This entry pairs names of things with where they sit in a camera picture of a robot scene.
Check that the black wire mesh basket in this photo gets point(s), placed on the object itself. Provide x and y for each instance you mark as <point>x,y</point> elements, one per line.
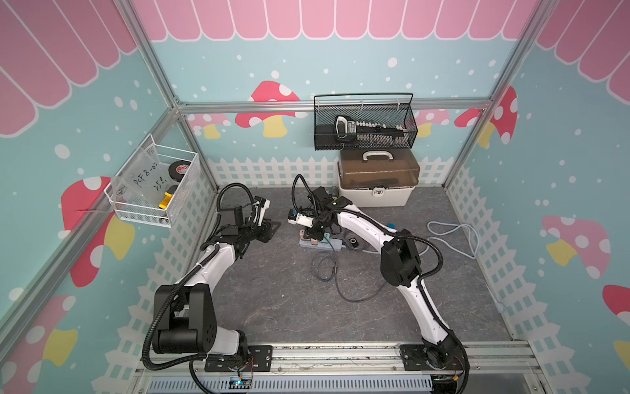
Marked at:
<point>389,108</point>

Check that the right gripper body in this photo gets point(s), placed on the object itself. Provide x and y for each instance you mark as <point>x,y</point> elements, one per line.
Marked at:
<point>317,229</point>

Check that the white toolbox brown lid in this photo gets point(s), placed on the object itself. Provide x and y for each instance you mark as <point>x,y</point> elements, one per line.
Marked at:
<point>373,178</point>

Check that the yellow tool in bin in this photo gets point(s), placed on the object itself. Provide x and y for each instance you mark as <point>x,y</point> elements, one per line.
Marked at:
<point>166,200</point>

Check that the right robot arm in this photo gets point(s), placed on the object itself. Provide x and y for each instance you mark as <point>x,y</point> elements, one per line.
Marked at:
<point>406,261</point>

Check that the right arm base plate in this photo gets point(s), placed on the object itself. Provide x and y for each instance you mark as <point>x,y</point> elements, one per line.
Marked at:
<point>432,359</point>

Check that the white power strip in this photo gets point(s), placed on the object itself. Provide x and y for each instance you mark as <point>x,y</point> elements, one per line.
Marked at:
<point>328,244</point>

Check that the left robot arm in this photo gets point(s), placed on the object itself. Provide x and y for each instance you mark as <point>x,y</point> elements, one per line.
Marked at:
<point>185,327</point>

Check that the black electrical tape roll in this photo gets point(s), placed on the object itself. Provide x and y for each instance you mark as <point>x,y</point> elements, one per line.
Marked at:
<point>178,169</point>

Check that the socket bit set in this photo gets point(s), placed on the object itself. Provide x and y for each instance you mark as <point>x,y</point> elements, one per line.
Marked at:
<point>366,132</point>

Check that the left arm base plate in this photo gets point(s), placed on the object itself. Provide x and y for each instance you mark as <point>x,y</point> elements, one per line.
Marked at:
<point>255,359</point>

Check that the clear plastic wall bin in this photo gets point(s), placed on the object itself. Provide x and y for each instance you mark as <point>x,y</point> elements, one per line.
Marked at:
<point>140,185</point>

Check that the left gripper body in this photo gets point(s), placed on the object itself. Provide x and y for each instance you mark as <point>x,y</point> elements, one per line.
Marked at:
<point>251,232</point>

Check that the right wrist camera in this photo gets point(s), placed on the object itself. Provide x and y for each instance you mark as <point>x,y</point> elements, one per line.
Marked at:
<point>296,218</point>

